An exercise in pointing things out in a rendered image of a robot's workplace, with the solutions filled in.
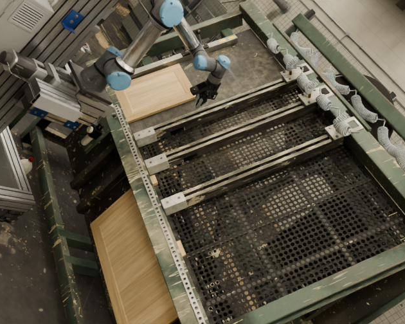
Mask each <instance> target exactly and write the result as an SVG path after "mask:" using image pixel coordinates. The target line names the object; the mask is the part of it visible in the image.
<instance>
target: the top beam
mask: <svg viewBox="0 0 405 324"><path fill-rule="evenodd" d="M239 9H240V11H241V12H242V14H243V20H245V21H246V23H247V24H248V25H249V27H250V28H251V29H252V30H253V31H254V32H255V33H256V35H257V36H258V37H259V39H260V40H261V41H262V42H263V43H264V44H265V46H266V47H267V40H268V39H270V38H271V34H272V32H273V37H272V39H274V40H276V43H278V44H279V45H280V46H281V48H287V49H288V55H292V56H293V57H296V58H297V56H296V55H297V54H298V53H297V52H296V51H295V50H294V49H293V48H292V46H291V45H290V44H289V43H288V42H287V41H286V40H285V39H284V38H283V37H282V35H281V34H280V33H279V32H278V31H277V30H276V28H275V27H274V26H273V24H272V23H271V22H270V20H269V19H268V18H267V17H266V16H265V15H264V14H263V13H262V12H261V11H260V10H259V8H258V7H257V6H256V5H255V4H254V2H252V0H248V1H244V2H242V3H239ZM267 48H268V47H267ZM287 49H281V50H280V52H278V53H273V52H271V53H272V54H273V55H274V57H275V58H276V59H277V60H278V61H279V63H280V64H281V65H282V66H283V68H284V69H285V70H286V65H285V64H284V62H283V58H284V57H285V56H286V55H287ZM268 50H269V48H268ZM306 76H307V78H308V80H310V81H313V80H314V79H316V80H317V78H316V77H318V75H317V74H315V73H311V74H309V75H306ZM328 99H329V100H330V101H331V102H332V107H339V109H340V114H339V115H340V116H341V114H342V113H345V114H347V112H346V110H347V108H346V107H345V106H344V105H343V104H342V103H341V102H340V101H339V99H338V98H337V97H336V96H335V95H334V96H331V97H328ZM316 107H317V108H318V110H319V111H320V112H321V114H322V115H324V117H325V118H326V119H327V121H328V122H329V123H330V124H331V125H333V120H334V119H336V118H337V117H338V112H339V109H335V108H330V110H328V111H324V110H323V109H322V108H321V107H319V105H318V103H317V102H316ZM348 124H349V126H351V128H352V129H354V128H356V127H358V124H357V123H356V122H355V121H351V122H349V123H348ZM357 132H360V133H351V134H350V135H348V136H344V139H343V140H344V141H345V142H346V144H347V145H348V146H349V147H350V148H351V149H352V151H353V152H354V153H355V155H356V156H357V157H358V158H359V159H360V160H361V162H362V163H363V164H364V165H365V167H366V168H367V169H368V170H369V171H370V172H371V174H372V175H373V176H374V177H375V178H376V180H377V181H378V182H379V183H380V185H381V186H382V187H383V188H384V189H385V190H386V192H387V193H388V194H389V195H390V197H391V198H392V199H393V200H394V201H395V203H396V204H397V205H398V206H399V208H400V209H401V210H402V211H403V212H404V213H405V171H403V169H402V168H401V167H400V166H399V165H398V164H397V163H396V162H395V160H394V159H393V158H392V157H391V156H390V155H389V153H387V151H385V149H384V148H383V147H382V146H381V145H380V144H379V142H378V141H377V140H376V139H375V138H374V137H373V136H372V135H371V134H370V133H369V132H367V131H366V129H362V130H359V131H357Z"/></svg>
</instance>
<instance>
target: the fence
mask: <svg viewBox="0 0 405 324"><path fill-rule="evenodd" d="M231 36H233V35H230V36H228V37H231ZM234 36H235V38H233V39H230V40H229V39H228V37H225V38H223V39H226V41H224V42H221V43H220V42H219V41H220V40H222V39H219V40H216V41H214V42H211V43H208V44H207V45H208V46H209V48H206V49H205V52H206V53H209V52H211V51H215V50H218V49H220V48H223V47H226V46H229V45H231V44H234V43H237V42H238V39H237V36H236V35H235V34H234ZM192 58H193V57H192V55H191V54H190V55H187V56H185V57H183V56H182V54H181V53H180V54H177V55H174V56H171V57H168V58H165V59H163V60H159V61H157V62H154V63H151V64H148V65H146V66H143V67H139V68H137V69H135V70H136V72H135V73H134V74H133V75H132V77H131V80H133V79H135V78H139V77H142V76H144V75H147V74H150V73H153V72H155V71H159V70H160V69H164V68H167V67H170V66H173V65H175V64H178V63H180V62H184V61H186V60H190V59H192Z"/></svg>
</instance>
